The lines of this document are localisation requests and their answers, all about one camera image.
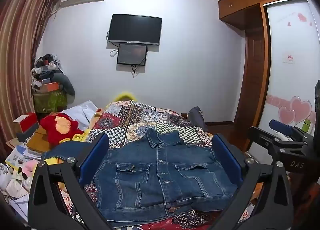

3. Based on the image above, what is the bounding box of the small black wall monitor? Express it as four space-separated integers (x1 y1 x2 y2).
117 43 148 66

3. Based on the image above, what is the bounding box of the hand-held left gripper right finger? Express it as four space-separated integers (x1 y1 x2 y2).
200 133 294 230

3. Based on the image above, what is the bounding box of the black wall television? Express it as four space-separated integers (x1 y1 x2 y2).
107 14 162 46

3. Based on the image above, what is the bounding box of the brown wooden door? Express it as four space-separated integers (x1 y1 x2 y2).
234 30 265 131

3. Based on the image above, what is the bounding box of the grey neck pillow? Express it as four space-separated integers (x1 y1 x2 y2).
51 73 75 96

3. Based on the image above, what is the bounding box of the pile of clutter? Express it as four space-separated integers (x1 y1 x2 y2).
31 54 65 88

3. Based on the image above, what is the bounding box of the pink cloth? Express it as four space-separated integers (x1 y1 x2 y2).
21 161 38 173

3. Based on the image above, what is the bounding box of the patchwork printed blanket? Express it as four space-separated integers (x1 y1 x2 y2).
57 100 258 230

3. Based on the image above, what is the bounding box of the mustard brown cloth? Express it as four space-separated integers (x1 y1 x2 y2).
26 130 54 152

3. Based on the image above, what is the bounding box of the white sliding wardrobe door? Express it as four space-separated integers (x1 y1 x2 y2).
246 0 320 161

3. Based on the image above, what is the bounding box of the green patterned cloth cover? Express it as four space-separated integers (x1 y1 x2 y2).
32 89 68 113

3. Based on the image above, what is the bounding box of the yellow fuzzy blanket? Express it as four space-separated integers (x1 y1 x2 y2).
112 91 138 102

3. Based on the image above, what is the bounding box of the striped brown curtain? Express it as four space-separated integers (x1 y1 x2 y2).
0 0 62 146

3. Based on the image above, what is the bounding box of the white cloth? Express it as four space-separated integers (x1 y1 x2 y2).
61 100 98 131

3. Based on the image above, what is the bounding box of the red and white box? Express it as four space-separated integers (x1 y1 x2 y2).
12 112 38 133

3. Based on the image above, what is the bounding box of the wooden wardrobe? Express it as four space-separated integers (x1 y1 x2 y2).
217 0 320 161

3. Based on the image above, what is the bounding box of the orange box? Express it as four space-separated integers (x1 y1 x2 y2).
37 82 60 93

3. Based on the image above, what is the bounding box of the dark grey box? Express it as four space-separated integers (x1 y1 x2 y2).
16 123 40 142

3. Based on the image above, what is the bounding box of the stack of books and papers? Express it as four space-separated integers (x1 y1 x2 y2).
5 145 43 168

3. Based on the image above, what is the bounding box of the wooden bedside table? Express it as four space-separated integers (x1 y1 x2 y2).
5 138 20 149

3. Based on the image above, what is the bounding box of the red plush toy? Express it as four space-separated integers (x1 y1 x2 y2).
40 113 84 146

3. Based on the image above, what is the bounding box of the blue denim jacket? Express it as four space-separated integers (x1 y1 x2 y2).
41 128 238 223

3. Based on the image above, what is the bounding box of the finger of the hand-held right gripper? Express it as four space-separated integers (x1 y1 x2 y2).
269 119 315 143
248 126 309 157

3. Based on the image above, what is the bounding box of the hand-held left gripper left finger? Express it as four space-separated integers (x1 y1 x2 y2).
27 134 118 230

